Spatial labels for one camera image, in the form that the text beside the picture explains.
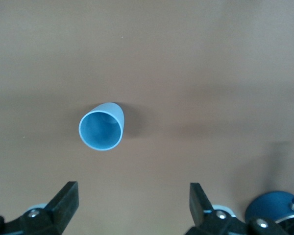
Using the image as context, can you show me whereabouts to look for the blue cup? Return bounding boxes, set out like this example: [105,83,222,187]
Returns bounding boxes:
[78,101,125,151]

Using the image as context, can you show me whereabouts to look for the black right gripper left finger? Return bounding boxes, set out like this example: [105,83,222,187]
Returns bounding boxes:
[0,181,79,235]

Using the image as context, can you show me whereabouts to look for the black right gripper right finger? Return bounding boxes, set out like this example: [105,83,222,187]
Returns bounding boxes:
[186,182,289,235]

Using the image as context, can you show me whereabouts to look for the dark blue saucepan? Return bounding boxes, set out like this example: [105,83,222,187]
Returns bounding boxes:
[245,190,294,235]

